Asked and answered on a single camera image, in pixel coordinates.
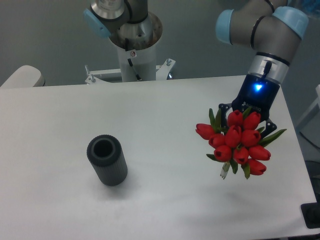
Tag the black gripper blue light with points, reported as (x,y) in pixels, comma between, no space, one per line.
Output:
(257,93)

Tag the red tulip bouquet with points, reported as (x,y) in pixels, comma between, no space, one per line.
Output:
(239,144)

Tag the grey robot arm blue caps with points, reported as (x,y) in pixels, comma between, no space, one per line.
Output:
(274,30)

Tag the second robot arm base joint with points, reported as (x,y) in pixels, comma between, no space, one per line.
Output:
(105,17)

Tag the white furniture at right edge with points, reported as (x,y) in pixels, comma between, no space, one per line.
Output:
(307,116)

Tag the black device at table edge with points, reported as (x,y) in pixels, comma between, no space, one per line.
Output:
(311,214)

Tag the dark grey ribbed vase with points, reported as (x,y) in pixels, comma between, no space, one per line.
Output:
(106,156)

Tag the beige chair back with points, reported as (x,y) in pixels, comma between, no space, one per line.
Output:
(24,77)

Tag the white pedestal base frame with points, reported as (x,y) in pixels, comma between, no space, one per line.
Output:
(162,72)

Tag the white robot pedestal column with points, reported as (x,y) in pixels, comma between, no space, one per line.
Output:
(136,44)

